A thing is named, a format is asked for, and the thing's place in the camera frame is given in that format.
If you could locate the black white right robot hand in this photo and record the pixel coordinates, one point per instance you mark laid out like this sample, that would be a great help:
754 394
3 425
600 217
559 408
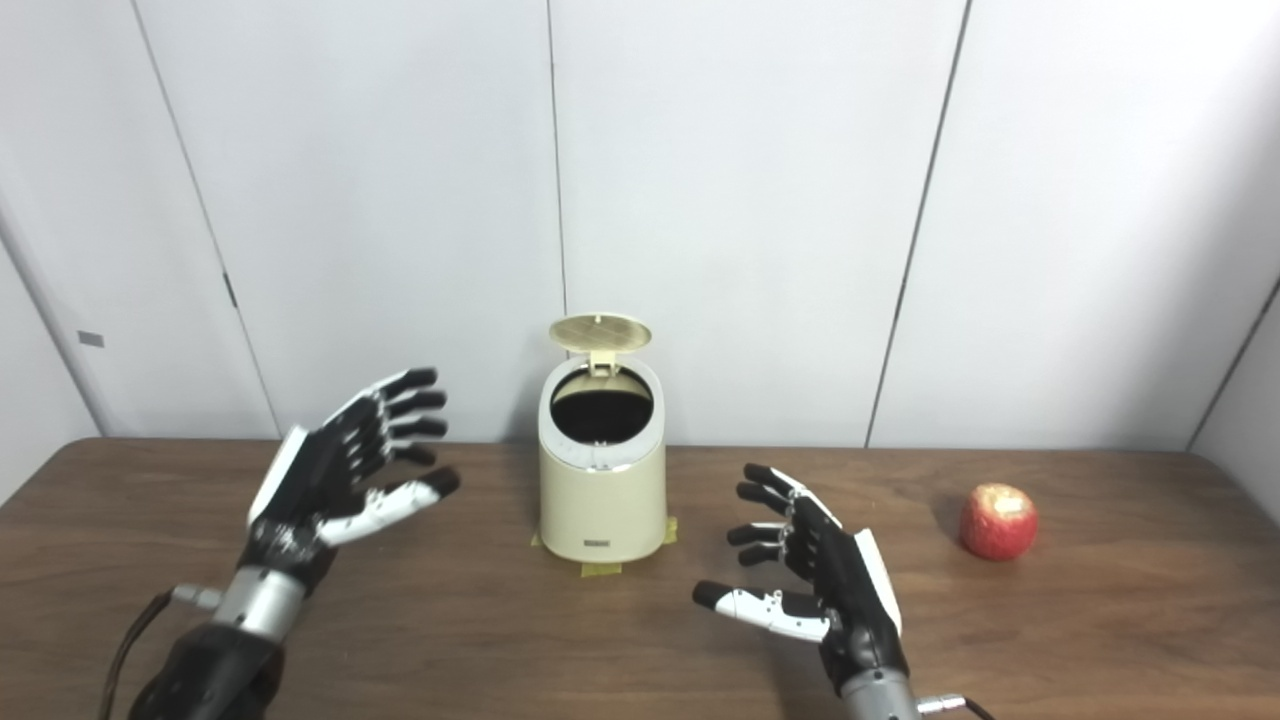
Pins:
850 595

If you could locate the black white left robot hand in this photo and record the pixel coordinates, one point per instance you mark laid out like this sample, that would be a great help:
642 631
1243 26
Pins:
310 480

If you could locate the red apple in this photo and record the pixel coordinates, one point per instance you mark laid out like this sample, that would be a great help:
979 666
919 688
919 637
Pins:
998 522

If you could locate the cream-colored bin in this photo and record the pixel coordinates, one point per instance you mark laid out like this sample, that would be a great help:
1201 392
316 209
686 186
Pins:
600 510

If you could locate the cream round bin lid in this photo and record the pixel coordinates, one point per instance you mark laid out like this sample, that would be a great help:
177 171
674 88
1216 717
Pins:
600 332

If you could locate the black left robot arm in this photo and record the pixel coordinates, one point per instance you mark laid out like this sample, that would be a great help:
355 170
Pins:
215 670

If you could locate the grey wall label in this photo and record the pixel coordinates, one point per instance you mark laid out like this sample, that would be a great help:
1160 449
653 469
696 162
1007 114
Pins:
91 339

